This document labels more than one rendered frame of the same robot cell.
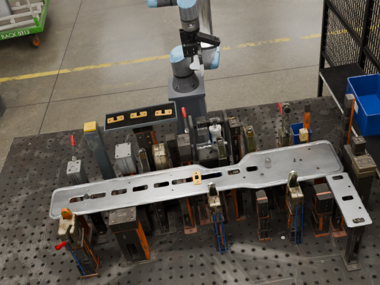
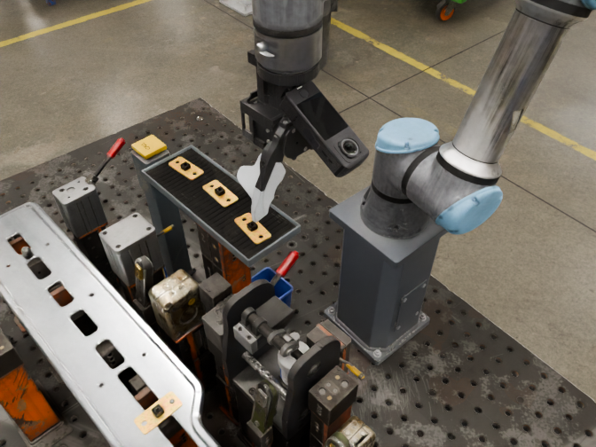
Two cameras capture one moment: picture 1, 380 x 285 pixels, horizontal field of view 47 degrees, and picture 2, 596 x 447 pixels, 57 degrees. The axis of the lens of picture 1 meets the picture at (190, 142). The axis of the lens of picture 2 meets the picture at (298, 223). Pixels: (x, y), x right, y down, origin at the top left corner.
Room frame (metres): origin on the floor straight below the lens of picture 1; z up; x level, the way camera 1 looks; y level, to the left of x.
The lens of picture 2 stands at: (1.27, -0.51, 1.95)
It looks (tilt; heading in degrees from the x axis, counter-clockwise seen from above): 45 degrees down; 45
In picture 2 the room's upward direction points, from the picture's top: straight up
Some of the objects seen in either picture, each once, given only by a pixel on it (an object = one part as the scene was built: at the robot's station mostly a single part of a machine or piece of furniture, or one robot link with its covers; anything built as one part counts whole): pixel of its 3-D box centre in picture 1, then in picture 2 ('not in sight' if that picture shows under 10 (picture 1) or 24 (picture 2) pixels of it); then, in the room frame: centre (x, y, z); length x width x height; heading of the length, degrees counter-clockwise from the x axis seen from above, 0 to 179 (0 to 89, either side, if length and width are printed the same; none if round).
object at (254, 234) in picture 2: (163, 112); (252, 226); (1.76, 0.10, 1.17); 0.08 x 0.04 x 0.01; 81
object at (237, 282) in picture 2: (149, 150); (227, 270); (1.77, 0.22, 0.92); 0.10 x 0.08 x 0.45; 89
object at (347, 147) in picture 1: (348, 174); not in sight; (1.40, -0.73, 0.85); 0.12 x 0.03 x 0.30; 179
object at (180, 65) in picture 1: (182, 59); (406, 155); (2.05, -0.05, 1.27); 0.13 x 0.12 x 0.14; 78
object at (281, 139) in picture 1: (285, 155); not in sight; (1.58, -0.47, 0.88); 0.07 x 0.06 x 0.35; 179
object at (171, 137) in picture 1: (176, 164); (223, 340); (1.64, 0.09, 0.90); 0.05 x 0.05 x 0.40; 89
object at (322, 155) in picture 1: (193, 180); (149, 409); (1.42, 0.02, 1.00); 1.38 x 0.22 x 0.02; 89
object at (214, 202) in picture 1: (217, 221); not in sight; (1.25, -0.06, 0.87); 0.12 x 0.09 x 0.35; 179
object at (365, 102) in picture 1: (371, 103); not in sight; (1.60, -0.90, 1.09); 0.30 x 0.17 x 0.13; 174
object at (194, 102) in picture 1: (190, 112); (384, 271); (2.05, -0.04, 0.90); 0.21 x 0.21 x 0.40; 85
